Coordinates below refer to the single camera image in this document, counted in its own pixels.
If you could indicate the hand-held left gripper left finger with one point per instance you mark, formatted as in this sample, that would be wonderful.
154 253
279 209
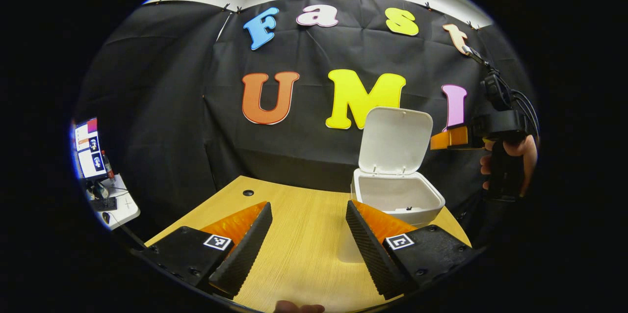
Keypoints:
245 249

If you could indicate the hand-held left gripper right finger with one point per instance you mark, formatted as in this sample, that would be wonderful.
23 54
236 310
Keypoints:
368 249

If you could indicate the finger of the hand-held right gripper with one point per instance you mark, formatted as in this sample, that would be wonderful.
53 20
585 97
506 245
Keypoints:
449 137

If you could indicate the white desktop garbage bin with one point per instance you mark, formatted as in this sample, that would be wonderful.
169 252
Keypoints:
392 141

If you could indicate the wooden desktop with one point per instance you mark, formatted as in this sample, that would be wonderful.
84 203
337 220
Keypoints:
304 234

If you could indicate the black computer mouse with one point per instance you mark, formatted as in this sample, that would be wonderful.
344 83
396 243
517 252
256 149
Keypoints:
106 218

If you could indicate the black keyboard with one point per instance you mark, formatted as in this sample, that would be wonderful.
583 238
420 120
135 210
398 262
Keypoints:
104 204

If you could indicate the black backdrop cloth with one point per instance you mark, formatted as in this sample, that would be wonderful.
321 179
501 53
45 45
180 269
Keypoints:
171 107

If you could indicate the computer monitor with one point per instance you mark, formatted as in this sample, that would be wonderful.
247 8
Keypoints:
89 148

